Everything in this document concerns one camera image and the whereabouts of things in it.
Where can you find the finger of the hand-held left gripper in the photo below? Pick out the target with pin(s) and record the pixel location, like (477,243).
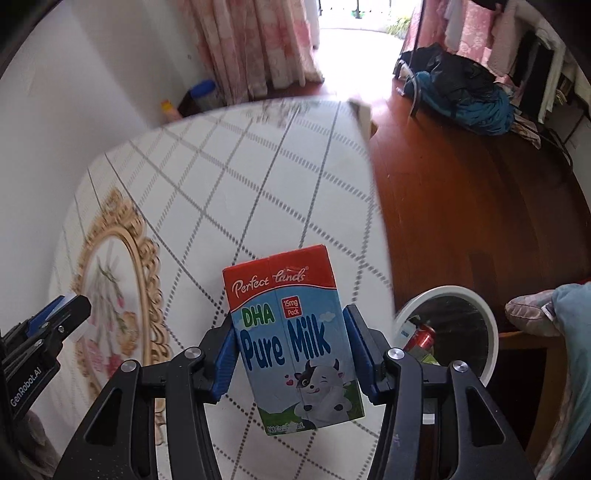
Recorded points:
(64,325)
(46,314)

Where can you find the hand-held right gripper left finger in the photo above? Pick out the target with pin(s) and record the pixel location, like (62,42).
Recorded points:
(227,364)

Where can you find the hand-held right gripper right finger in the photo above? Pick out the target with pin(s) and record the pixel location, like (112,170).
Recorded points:
(359,355)

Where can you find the red soda can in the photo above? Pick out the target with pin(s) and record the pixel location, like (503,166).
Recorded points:
(422,338)

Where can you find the blue white milk carton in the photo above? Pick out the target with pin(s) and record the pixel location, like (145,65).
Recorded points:
(291,341)

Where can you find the green box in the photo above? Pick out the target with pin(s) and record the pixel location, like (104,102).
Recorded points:
(427,357)

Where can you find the white round bin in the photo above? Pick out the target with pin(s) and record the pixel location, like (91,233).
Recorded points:
(489,332)

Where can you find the person's left forearm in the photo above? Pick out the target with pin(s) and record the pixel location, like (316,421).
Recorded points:
(37,443)

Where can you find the patterned pillow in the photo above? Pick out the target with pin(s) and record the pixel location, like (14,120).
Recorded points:
(531,314)

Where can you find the table with checked tablecloth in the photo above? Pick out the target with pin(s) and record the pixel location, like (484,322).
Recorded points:
(258,184)

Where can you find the orange bottle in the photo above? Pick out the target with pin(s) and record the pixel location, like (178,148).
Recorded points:
(169,110)

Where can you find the dark box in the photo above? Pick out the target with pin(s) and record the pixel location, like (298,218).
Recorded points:
(187,104)

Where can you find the blue lid jar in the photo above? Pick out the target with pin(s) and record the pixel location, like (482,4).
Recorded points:
(205,94)

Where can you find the pile of dark blue clothes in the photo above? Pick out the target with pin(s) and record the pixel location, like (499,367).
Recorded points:
(466,92)

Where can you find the pink floral curtain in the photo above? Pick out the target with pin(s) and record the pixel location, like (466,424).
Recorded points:
(249,46)
(457,27)

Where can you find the black clothes rack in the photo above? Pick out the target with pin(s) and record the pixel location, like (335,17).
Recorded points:
(547,69)

